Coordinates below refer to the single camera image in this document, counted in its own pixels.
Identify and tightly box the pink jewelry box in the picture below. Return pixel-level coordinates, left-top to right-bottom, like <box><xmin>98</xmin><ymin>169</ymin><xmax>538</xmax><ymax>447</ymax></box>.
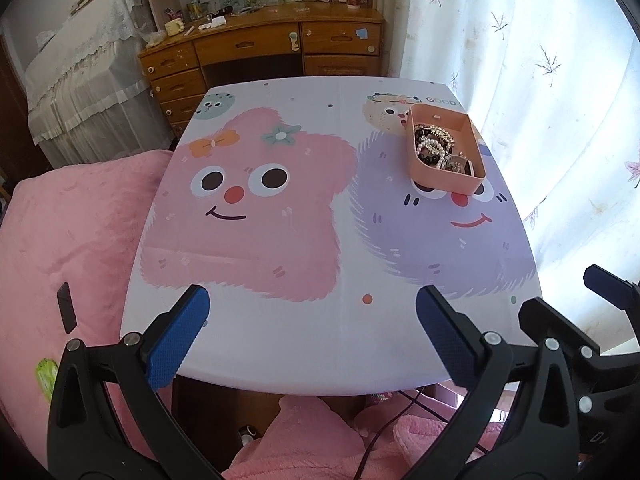
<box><xmin>405</xmin><ymin>104</ymin><xmax>487</xmax><ymax>196</ymax></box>

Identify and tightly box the white pearl bracelet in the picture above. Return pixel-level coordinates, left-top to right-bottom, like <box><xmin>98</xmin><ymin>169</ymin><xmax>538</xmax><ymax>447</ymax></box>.
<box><xmin>416</xmin><ymin>137</ymin><xmax>451</xmax><ymax>170</ymax></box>

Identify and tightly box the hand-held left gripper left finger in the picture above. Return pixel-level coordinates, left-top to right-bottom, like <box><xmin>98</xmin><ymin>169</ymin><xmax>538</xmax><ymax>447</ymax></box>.
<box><xmin>47</xmin><ymin>284</ymin><xmax>221</xmax><ymax>480</ymax></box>

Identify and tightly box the green label patch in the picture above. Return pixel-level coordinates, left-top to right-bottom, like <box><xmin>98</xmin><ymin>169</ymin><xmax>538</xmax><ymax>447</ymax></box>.
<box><xmin>35</xmin><ymin>358</ymin><xmax>58</xmax><ymax>403</ymax></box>

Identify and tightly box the wooden desk with drawers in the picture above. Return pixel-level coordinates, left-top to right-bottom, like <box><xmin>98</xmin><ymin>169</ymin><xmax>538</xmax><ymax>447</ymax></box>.
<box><xmin>137</xmin><ymin>5</ymin><xmax>386</xmax><ymax>141</ymax></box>

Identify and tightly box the black bead bracelet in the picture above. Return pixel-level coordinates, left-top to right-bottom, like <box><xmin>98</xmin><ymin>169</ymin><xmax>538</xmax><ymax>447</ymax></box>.
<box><xmin>413</xmin><ymin>127</ymin><xmax>453</xmax><ymax>168</ymax></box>

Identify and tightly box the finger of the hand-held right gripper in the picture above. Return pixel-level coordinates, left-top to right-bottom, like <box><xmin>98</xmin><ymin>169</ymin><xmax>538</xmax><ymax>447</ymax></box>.
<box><xmin>584</xmin><ymin>263</ymin><xmax>640</xmax><ymax>313</ymax></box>
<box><xmin>518</xmin><ymin>296</ymin><xmax>640</xmax><ymax>418</ymax></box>

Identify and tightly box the gold rhinestone bracelet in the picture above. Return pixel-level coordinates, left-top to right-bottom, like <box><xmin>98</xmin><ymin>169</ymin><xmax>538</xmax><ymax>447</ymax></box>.
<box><xmin>425</xmin><ymin>124</ymin><xmax>457</xmax><ymax>147</ymax></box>

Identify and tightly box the pink fleece clothing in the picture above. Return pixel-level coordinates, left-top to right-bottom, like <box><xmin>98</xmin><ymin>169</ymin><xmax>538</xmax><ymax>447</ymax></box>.
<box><xmin>220</xmin><ymin>394</ymin><xmax>501</xmax><ymax>480</ymax></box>

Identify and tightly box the black flat rectangle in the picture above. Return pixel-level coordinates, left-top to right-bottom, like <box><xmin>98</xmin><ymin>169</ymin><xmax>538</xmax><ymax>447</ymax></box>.
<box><xmin>56</xmin><ymin>282</ymin><xmax>77</xmax><ymax>335</ymax></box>

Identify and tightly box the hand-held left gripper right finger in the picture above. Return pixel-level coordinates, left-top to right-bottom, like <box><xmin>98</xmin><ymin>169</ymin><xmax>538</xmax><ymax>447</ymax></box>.
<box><xmin>410</xmin><ymin>285</ymin><xmax>581</xmax><ymax>480</ymax></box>

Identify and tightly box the white lace cover cloth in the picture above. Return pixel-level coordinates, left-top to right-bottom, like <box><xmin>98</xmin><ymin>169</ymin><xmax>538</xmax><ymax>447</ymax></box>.
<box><xmin>25</xmin><ymin>0</ymin><xmax>176</xmax><ymax>168</ymax></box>

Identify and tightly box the pink fleece blanket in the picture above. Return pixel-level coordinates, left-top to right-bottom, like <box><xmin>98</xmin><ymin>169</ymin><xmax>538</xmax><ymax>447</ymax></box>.
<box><xmin>0</xmin><ymin>150</ymin><xmax>176</xmax><ymax>461</ymax></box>

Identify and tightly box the white leaf print curtain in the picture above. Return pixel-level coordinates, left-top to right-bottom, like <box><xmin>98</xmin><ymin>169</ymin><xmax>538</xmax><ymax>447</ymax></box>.
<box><xmin>390</xmin><ymin>0</ymin><xmax>640</xmax><ymax>356</ymax></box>

